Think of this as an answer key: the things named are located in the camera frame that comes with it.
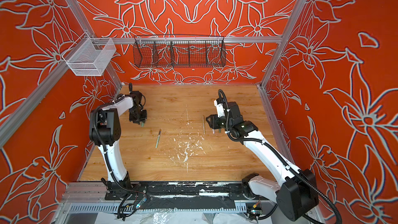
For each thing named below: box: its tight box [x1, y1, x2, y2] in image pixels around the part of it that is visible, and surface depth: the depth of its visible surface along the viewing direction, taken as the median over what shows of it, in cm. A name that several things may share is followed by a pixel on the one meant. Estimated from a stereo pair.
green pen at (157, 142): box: [155, 128, 162, 149], surface depth 92 cm
